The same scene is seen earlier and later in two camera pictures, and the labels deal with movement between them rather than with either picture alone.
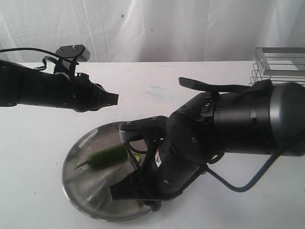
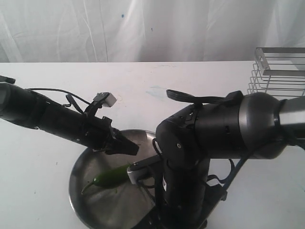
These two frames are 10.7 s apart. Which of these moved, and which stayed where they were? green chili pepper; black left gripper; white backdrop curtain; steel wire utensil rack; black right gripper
Moved: black right gripper; black left gripper; green chili pepper
Stayed: white backdrop curtain; steel wire utensil rack
